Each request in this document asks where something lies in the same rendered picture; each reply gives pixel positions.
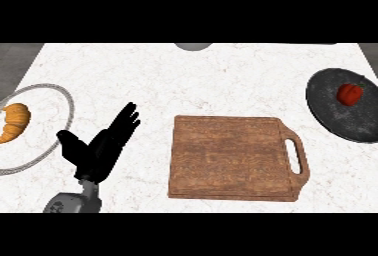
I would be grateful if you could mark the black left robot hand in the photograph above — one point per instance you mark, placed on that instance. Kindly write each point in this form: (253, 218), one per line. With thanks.
(101, 150)

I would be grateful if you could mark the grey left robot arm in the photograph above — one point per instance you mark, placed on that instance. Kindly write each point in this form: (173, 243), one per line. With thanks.
(79, 200)

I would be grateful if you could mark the brown wooden cutting board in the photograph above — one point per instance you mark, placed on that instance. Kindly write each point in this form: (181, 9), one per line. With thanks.
(231, 158)

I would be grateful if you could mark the dark grey speckled pan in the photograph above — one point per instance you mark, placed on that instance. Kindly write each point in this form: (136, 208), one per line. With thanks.
(345, 110)

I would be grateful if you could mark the red bell pepper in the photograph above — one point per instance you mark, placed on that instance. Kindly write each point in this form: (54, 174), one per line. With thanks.
(350, 94)

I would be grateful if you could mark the white plate with grey rim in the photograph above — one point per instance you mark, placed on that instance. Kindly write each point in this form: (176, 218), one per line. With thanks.
(34, 133)

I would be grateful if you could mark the golden croissant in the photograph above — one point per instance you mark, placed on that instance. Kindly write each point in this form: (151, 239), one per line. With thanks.
(15, 121)

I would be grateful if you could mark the grey rounded object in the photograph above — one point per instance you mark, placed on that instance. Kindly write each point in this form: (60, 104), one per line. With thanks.
(194, 46)

